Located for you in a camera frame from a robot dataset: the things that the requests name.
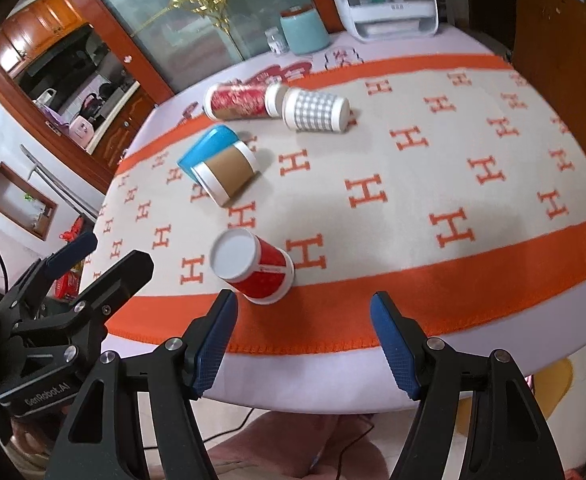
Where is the red paper cup gold print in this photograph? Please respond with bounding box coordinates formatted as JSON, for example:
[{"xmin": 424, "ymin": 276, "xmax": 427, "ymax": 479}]
[{"xmin": 209, "ymin": 228, "xmax": 295, "ymax": 306}]

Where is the blue plastic cup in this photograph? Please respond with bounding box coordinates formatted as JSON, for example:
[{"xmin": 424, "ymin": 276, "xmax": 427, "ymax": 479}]
[{"xmin": 178, "ymin": 125, "xmax": 240, "ymax": 182}]

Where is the glass door gold ornament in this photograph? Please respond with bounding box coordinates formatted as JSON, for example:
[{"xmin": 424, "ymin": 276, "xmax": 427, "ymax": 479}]
[{"xmin": 101, "ymin": 0, "xmax": 311, "ymax": 92}]

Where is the teal ceramic canister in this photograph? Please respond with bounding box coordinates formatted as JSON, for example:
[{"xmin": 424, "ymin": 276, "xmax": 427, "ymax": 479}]
[{"xmin": 280, "ymin": 4, "xmax": 331, "ymax": 55}]

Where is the white desktop appliance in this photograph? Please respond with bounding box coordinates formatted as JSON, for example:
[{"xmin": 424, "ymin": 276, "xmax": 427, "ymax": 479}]
[{"xmin": 334, "ymin": 0, "xmax": 439, "ymax": 42}]

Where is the brown sleeve paper cup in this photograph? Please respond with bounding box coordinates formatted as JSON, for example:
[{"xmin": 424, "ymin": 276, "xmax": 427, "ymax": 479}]
[{"xmin": 192, "ymin": 141, "xmax": 259, "ymax": 207}]

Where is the brown wooden cabinet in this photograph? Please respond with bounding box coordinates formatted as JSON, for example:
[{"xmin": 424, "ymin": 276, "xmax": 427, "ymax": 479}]
[{"xmin": 512, "ymin": 0, "xmax": 586, "ymax": 154}]

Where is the orange H pattern blanket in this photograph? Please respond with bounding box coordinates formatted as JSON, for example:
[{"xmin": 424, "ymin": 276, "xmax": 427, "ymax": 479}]
[{"xmin": 82, "ymin": 54, "xmax": 586, "ymax": 356}]

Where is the red floral paper cup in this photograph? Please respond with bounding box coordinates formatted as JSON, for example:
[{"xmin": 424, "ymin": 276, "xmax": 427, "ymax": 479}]
[{"xmin": 203, "ymin": 82, "xmax": 290, "ymax": 120}]

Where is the grey checked paper cup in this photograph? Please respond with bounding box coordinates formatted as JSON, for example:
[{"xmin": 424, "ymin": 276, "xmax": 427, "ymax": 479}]
[{"xmin": 282, "ymin": 88, "xmax": 350, "ymax": 133}]

